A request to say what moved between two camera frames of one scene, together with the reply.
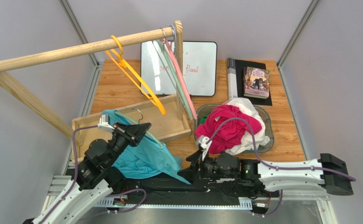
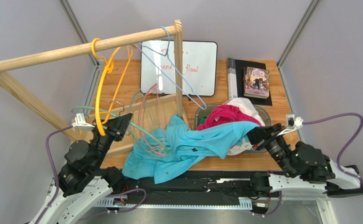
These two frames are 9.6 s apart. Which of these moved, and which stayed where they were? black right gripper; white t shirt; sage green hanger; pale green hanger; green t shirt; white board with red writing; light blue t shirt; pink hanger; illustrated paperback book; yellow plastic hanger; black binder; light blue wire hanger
Moved: light blue t shirt; yellow plastic hanger; pink hanger; light blue wire hanger; sage green hanger; pale green hanger; black right gripper
Stayed: white t shirt; black binder; white board with red writing; illustrated paperback book; green t shirt
